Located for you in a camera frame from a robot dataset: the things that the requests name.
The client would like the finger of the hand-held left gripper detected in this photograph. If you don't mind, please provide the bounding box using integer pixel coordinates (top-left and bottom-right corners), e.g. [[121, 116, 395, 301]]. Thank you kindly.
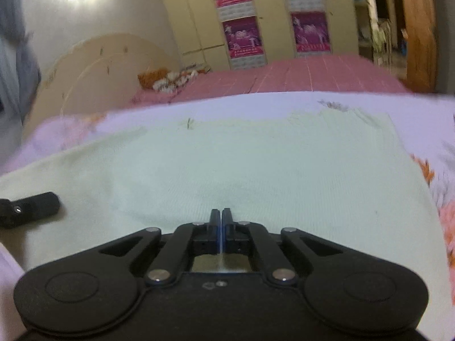
[[0, 192, 61, 229]]

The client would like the yellow-green towel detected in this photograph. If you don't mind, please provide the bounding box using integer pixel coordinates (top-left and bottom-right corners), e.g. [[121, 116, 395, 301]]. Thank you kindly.
[[373, 19, 391, 52]]

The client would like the metal stair railing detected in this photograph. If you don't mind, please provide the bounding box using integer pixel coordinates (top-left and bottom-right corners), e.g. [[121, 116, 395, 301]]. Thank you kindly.
[[371, 18, 397, 69]]

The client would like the cream arched headboard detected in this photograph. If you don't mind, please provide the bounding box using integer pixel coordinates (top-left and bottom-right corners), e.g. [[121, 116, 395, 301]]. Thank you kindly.
[[23, 33, 182, 136]]

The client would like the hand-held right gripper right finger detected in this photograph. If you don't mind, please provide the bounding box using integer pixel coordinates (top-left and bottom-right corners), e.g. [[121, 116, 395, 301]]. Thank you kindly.
[[222, 208, 344, 287]]

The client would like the lilac floral bed sheet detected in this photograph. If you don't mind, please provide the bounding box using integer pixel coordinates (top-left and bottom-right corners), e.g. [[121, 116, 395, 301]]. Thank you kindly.
[[0, 90, 455, 341]]

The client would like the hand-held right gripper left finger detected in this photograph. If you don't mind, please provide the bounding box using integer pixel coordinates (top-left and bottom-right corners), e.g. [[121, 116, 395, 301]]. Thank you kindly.
[[100, 209, 222, 286]]

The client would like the beige wardrobe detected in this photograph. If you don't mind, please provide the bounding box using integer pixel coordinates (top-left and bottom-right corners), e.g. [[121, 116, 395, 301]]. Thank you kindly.
[[154, 0, 361, 73]]

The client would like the pink checked bed cover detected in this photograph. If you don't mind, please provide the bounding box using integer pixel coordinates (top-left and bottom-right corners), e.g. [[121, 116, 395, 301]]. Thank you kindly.
[[131, 54, 409, 105]]

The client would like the open corner shelf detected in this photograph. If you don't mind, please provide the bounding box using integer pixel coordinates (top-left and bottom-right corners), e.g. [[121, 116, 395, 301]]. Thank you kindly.
[[350, 0, 377, 59]]

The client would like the brown wooden door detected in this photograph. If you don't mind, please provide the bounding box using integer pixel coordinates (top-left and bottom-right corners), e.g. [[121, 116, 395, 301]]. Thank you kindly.
[[394, 0, 439, 93]]

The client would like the grey-blue curtain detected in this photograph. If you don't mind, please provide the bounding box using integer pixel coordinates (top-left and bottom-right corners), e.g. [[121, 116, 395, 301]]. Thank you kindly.
[[0, 0, 42, 128]]

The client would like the light green knit sweater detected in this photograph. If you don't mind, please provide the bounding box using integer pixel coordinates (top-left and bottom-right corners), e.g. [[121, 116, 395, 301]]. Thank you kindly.
[[0, 108, 448, 341]]

